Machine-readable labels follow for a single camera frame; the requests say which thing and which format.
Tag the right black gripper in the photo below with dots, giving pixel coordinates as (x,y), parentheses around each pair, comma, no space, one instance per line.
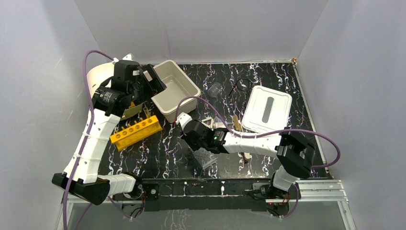
(187,139)

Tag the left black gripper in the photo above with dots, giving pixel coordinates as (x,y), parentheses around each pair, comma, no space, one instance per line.
(152,82)

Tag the clear acrylic tube rack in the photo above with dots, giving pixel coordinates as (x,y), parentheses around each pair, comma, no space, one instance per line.
(204,158)

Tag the test tube brush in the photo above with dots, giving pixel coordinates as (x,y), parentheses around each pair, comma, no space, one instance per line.
(236,123)

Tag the yellow test tube rack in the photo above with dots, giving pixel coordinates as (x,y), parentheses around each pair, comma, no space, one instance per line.
(136,133)

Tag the clear plastic funnel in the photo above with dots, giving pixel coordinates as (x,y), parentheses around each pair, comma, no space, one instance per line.
(215,89)

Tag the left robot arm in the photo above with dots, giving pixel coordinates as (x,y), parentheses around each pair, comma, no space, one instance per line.
(111,95)

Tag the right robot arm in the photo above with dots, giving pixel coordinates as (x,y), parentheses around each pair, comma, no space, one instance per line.
(294,152)

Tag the white clay triangle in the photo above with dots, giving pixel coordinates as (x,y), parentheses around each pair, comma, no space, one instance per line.
(208,122)

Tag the beige plastic bin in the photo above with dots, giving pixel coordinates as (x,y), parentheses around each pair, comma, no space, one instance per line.
(179,86)

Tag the cream and orange cylinder appliance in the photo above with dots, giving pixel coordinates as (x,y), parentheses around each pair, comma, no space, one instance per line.
(102,72)

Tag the white bin lid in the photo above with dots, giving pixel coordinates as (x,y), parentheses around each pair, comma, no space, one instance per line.
(267,110)

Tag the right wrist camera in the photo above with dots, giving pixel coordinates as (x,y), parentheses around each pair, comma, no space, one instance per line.
(183,119)

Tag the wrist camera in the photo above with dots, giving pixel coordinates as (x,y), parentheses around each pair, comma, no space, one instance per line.
(128,57)
(183,119)

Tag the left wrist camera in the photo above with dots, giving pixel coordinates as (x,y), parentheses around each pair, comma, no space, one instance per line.
(128,57)

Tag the black mounting base rail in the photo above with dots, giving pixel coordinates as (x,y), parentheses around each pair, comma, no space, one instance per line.
(214,194)

